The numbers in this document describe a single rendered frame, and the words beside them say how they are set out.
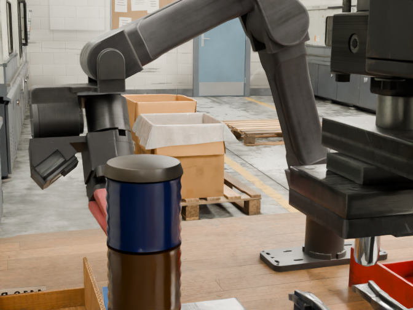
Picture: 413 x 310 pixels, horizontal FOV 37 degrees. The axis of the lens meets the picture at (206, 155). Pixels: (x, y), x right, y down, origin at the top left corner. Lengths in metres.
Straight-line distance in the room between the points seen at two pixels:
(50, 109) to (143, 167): 0.53
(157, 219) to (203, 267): 0.68
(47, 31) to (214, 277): 10.45
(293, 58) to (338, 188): 0.43
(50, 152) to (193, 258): 0.33
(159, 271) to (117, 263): 0.02
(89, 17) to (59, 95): 10.50
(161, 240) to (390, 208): 0.24
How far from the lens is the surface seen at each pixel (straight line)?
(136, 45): 0.82
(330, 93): 11.01
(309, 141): 0.94
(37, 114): 0.81
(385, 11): 0.45
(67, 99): 0.82
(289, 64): 0.90
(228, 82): 11.78
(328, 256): 0.99
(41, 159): 0.79
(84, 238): 1.11
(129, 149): 0.81
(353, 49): 0.52
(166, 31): 0.84
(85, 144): 0.81
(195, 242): 1.08
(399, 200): 0.50
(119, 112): 0.82
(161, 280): 0.31
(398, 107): 0.53
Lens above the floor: 1.26
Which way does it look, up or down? 12 degrees down
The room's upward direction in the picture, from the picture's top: 1 degrees clockwise
